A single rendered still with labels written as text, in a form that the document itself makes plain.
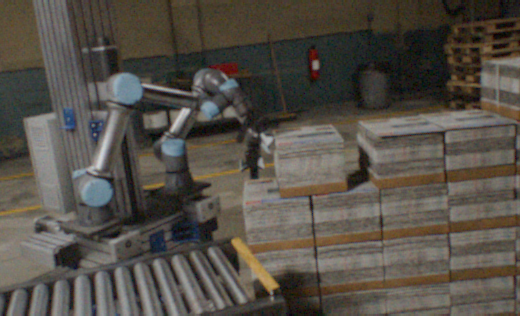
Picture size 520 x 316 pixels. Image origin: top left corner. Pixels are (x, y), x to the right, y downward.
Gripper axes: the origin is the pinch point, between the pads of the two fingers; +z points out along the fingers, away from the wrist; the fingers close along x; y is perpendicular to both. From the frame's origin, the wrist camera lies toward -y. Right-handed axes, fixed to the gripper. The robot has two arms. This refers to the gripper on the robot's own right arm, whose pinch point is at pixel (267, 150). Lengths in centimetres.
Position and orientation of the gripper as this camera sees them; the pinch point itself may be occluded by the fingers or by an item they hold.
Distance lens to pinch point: 240.5
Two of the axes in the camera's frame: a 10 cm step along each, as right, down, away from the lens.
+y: 8.2, -5.6, -1.1
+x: -0.3, -2.2, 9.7
